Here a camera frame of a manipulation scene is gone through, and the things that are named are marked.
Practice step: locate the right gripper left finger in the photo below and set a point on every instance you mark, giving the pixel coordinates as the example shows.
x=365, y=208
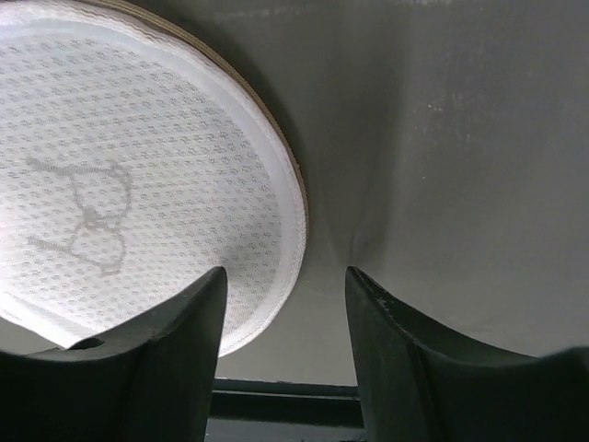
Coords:
x=148, y=379

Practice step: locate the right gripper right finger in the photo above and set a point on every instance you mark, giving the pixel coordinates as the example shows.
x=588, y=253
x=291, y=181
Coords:
x=419, y=380

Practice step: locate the white mesh laundry bag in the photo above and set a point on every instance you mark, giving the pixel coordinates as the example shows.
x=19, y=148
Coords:
x=134, y=159

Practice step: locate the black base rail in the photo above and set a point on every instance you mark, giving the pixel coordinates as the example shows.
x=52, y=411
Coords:
x=247, y=410

